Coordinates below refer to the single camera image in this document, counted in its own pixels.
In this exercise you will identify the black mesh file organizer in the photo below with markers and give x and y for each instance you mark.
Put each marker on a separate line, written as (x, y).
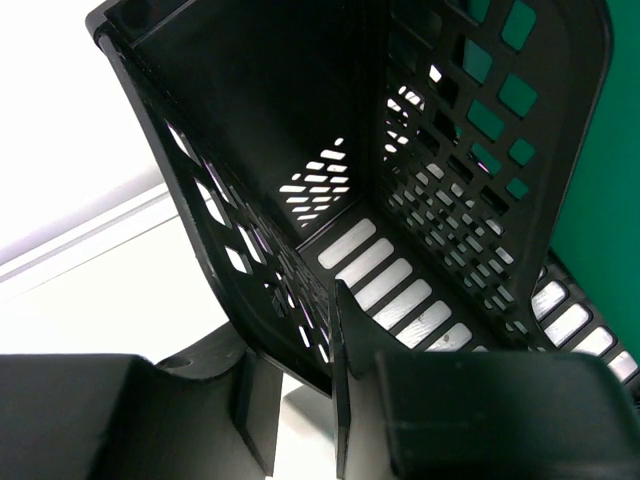
(418, 151)

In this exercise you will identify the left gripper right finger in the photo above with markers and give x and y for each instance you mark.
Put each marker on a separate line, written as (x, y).
(402, 414)

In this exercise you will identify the aluminium table frame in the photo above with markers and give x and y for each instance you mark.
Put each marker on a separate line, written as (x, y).
(86, 241)

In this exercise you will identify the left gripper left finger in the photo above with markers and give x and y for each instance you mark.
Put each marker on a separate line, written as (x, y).
(209, 412)

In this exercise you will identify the green notebook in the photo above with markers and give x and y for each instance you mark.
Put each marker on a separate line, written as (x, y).
(590, 150)

